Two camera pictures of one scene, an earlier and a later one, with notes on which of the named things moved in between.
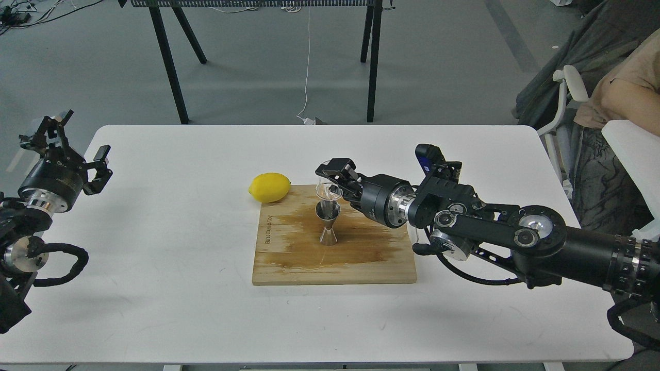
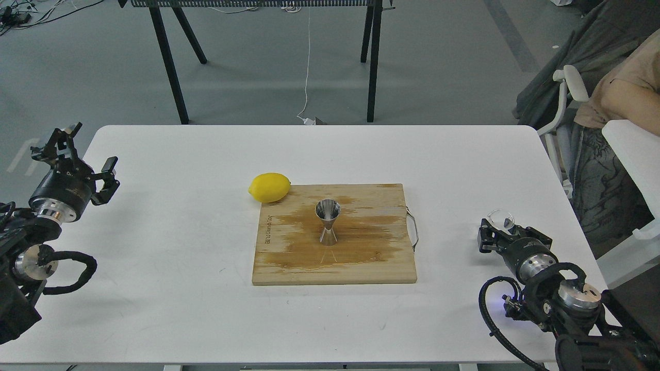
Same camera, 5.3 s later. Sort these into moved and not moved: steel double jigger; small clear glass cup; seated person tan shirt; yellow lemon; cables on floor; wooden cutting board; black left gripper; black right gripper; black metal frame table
Moved: black left gripper; black right gripper; small clear glass cup
Not moved: yellow lemon; black metal frame table; wooden cutting board; steel double jigger; cables on floor; seated person tan shirt
